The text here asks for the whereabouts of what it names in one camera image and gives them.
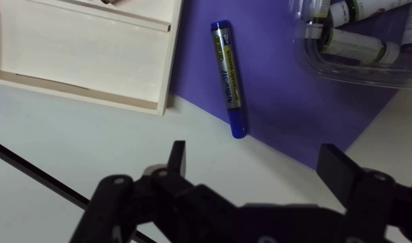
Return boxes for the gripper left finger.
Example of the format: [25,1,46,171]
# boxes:
[70,140,240,243]

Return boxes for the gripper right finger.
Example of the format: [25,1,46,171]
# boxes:
[316,143,412,243]

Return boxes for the blue whiteboard marker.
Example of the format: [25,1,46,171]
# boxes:
[211,20,248,139]

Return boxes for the light wooden tray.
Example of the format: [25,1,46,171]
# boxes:
[0,0,183,116]

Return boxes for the purple paper sheet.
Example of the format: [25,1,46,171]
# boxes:
[169,0,412,170]

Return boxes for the clear plastic container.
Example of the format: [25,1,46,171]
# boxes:
[288,0,412,89]

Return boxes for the heap of markers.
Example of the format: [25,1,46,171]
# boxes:
[305,0,412,64]

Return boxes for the black cable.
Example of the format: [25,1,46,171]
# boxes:
[0,138,157,243]

